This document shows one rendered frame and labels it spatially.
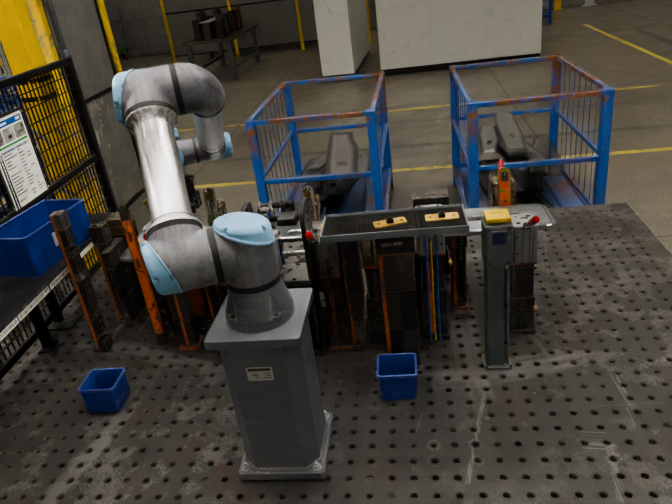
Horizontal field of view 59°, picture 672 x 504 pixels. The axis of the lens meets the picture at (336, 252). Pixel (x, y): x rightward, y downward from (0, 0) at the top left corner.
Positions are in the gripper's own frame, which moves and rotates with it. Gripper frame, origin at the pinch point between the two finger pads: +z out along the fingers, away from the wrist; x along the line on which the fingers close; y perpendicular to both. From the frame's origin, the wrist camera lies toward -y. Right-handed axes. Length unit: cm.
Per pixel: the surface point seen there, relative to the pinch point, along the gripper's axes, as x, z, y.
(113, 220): 9.3, -3.0, -27.5
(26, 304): -40, 0, -33
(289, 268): -18.3, 5.5, 37.3
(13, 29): 43, -65, -61
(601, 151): 168, 42, 188
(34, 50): 47, -57, -58
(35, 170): 17, -21, -54
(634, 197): 234, 100, 236
